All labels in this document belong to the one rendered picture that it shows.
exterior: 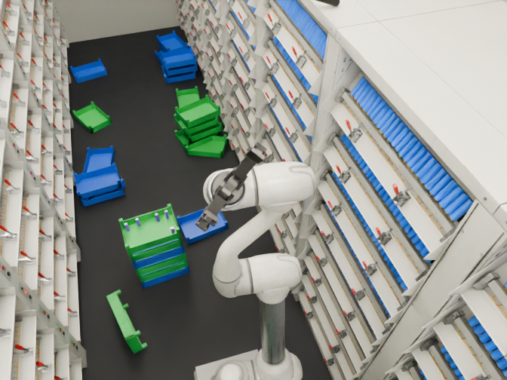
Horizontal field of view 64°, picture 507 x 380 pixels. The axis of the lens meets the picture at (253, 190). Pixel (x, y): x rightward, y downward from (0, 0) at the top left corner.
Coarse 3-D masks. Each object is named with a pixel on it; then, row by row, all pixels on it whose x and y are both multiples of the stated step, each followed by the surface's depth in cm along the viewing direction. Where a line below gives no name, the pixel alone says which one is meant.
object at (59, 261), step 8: (56, 232) 238; (64, 232) 240; (56, 240) 238; (64, 240) 241; (56, 248) 235; (64, 248) 237; (56, 256) 230; (64, 256) 233; (56, 264) 228; (64, 264) 230; (56, 272) 224; (64, 272) 227; (56, 280) 221; (64, 280) 223; (56, 288) 218; (64, 288) 220; (56, 296) 215; (64, 296) 216; (56, 304) 212; (64, 304) 214; (56, 312) 209; (64, 312) 211; (64, 320) 208
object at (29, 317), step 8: (16, 312) 164; (24, 312) 165; (32, 312) 167; (16, 320) 165; (24, 320) 167; (32, 320) 168; (16, 328) 164; (24, 328) 165; (32, 328) 166; (16, 336) 162; (24, 336) 163; (32, 336) 164; (16, 344) 160; (24, 344) 161; (32, 344) 162; (16, 360) 156; (24, 360) 157; (32, 360) 158; (16, 368) 154; (24, 368) 155; (32, 368) 156; (16, 376) 152; (24, 376) 153; (32, 376) 154
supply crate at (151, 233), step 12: (168, 204) 235; (144, 216) 235; (132, 228) 233; (144, 228) 233; (156, 228) 233; (168, 228) 233; (132, 240) 228; (144, 240) 228; (156, 240) 222; (168, 240) 227; (132, 252) 222
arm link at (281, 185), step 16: (256, 176) 100; (272, 176) 100; (288, 176) 101; (304, 176) 102; (272, 192) 100; (288, 192) 101; (304, 192) 103; (272, 208) 105; (288, 208) 107; (256, 224) 118; (272, 224) 117; (240, 240) 123; (224, 256) 129; (224, 272) 135; (240, 272) 140
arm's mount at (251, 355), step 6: (240, 354) 204; (246, 354) 204; (252, 354) 204; (222, 360) 202; (198, 366) 200; (204, 366) 200; (210, 366) 200; (216, 366) 200; (198, 372) 198; (204, 372) 198; (210, 372) 198; (198, 378) 196; (204, 378) 196
